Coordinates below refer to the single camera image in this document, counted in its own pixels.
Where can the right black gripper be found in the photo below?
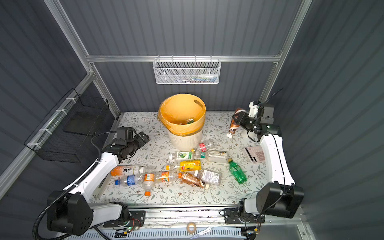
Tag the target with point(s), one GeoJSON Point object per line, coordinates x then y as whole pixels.
{"type": "Point", "coordinates": [242, 117]}

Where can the yellow label bottle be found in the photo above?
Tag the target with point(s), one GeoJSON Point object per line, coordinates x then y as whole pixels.
{"type": "Point", "coordinates": [185, 166]}

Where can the white label milk-tea bottle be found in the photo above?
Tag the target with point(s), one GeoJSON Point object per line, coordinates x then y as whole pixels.
{"type": "Point", "coordinates": [214, 156]}

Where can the masking tape roll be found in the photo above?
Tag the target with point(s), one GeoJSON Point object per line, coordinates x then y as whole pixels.
{"type": "Point", "coordinates": [191, 228]}

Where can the orange label clear bottle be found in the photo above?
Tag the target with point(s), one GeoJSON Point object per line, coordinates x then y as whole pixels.
{"type": "Point", "coordinates": [148, 183]}

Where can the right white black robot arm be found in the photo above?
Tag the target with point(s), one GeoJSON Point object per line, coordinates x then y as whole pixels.
{"type": "Point", "coordinates": [280, 197]}

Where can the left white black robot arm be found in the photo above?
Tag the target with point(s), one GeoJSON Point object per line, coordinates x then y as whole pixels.
{"type": "Point", "coordinates": [68, 211]}

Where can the orange juice bottle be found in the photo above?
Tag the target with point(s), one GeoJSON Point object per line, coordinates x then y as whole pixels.
{"type": "Point", "coordinates": [127, 170]}

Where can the pink calculator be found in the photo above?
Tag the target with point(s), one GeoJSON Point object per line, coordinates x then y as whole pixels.
{"type": "Point", "coordinates": [255, 154]}

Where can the white wire wall basket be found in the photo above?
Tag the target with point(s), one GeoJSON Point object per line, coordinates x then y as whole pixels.
{"type": "Point", "coordinates": [185, 73]}

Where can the white tube in basket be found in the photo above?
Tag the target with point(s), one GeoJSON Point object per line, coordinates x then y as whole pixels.
{"type": "Point", "coordinates": [210, 77]}

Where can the black wire side basket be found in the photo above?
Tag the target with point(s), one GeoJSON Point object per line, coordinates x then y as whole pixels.
{"type": "Point", "coordinates": [66, 136]}

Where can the red label clear bottle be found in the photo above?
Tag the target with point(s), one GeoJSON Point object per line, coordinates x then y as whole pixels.
{"type": "Point", "coordinates": [206, 145]}

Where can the green label small bottle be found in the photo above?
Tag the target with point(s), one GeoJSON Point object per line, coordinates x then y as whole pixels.
{"type": "Point", "coordinates": [180, 156]}

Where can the brown label tea bottle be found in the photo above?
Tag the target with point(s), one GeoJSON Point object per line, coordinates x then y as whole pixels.
{"type": "Point", "coordinates": [233, 125]}

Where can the yellow bin liner bag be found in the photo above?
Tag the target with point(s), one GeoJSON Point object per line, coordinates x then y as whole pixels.
{"type": "Point", "coordinates": [181, 107]}

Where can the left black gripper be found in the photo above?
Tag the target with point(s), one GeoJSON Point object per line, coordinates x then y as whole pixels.
{"type": "Point", "coordinates": [141, 142]}

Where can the white label clear bottle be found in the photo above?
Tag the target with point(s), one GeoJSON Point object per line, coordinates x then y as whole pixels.
{"type": "Point", "coordinates": [208, 177]}

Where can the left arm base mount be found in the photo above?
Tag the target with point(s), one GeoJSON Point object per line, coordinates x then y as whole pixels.
{"type": "Point", "coordinates": [134, 219]}

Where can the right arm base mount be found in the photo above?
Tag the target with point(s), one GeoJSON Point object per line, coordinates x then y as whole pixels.
{"type": "Point", "coordinates": [234, 216]}

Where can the green plastic bottle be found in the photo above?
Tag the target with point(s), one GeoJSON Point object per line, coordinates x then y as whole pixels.
{"type": "Point", "coordinates": [237, 172]}

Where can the green white label bottle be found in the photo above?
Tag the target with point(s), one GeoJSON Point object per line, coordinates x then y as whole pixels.
{"type": "Point", "coordinates": [188, 121]}

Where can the cream ribbed waste bin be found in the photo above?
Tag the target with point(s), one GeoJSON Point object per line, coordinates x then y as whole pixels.
{"type": "Point", "coordinates": [186, 143]}

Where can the orange label crushed bottle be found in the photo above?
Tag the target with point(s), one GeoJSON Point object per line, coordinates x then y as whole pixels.
{"type": "Point", "coordinates": [166, 177]}

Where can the blue label clear bottle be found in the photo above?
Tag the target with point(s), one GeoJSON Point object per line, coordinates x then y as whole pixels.
{"type": "Point", "coordinates": [131, 180]}

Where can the floral table mat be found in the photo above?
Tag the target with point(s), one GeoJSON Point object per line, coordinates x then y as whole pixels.
{"type": "Point", "coordinates": [156, 153]}

